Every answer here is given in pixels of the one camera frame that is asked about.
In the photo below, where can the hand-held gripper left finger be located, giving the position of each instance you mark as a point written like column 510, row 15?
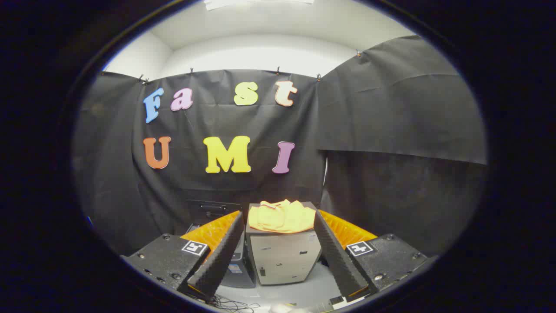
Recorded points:
column 223, row 256

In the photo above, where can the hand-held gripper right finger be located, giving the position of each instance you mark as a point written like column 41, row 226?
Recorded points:
column 336, row 256

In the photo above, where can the dark grey washing machine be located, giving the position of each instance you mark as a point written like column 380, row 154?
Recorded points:
column 242, row 271

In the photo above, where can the dark washing machine lid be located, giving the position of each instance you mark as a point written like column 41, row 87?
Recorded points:
column 213, row 208

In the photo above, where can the yellow polo shirt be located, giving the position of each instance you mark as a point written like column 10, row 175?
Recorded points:
column 282, row 219

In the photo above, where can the white cabinet with grey top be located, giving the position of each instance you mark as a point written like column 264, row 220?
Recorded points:
column 282, row 261

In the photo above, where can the black backdrop cloth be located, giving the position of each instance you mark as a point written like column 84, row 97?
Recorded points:
column 200, row 124

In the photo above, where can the ceiling light panel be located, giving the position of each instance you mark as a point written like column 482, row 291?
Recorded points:
column 256, row 3

